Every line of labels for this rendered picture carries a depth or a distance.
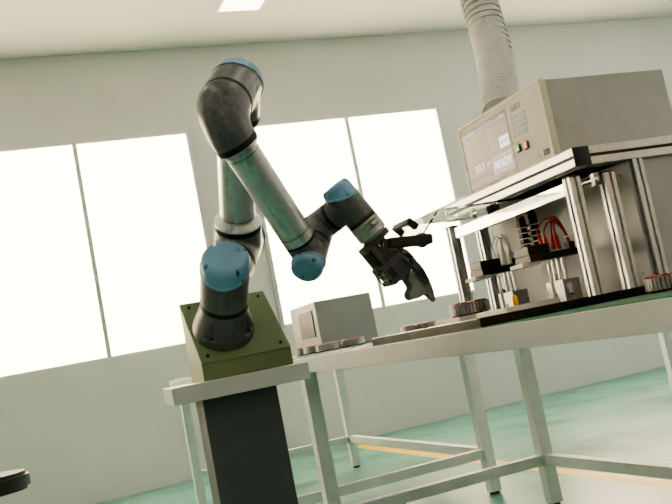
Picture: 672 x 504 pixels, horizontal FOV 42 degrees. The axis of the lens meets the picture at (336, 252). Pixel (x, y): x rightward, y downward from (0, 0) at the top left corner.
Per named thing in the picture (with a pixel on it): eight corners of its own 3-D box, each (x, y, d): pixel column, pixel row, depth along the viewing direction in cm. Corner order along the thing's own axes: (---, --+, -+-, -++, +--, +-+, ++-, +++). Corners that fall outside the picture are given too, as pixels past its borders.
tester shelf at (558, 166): (576, 166, 203) (571, 147, 203) (445, 222, 266) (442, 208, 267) (722, 146, 219) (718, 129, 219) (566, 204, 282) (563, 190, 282)
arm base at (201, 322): (204, 357, 209) (204, 326, 203) (184, 318, 220) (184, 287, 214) (263, 342, 215) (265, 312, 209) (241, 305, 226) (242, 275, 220)
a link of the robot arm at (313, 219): (286, 245, 207) (318, 220, 202) (294, 219, 216) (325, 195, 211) (309, 266, 210) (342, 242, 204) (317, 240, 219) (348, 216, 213)
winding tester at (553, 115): (555, 158, 215) (537, 78, 217) (471, 197, 255) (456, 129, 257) (680, 142, 228) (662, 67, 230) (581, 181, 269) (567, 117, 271)
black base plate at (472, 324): (481, 328, 190) (479, 317, 191) (372, 346, 250) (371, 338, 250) (654, 293, 207) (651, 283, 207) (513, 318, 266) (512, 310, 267)
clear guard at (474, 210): (422, 234, 224) (418, 212, 225) (386, 250, 247) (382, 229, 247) (530, 218, 236) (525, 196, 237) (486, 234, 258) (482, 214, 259)
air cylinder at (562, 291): (566, 300, 218) (561, 278, 218) (549, 304, 225) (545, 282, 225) (583, 297, 219) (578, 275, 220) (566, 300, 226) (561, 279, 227)
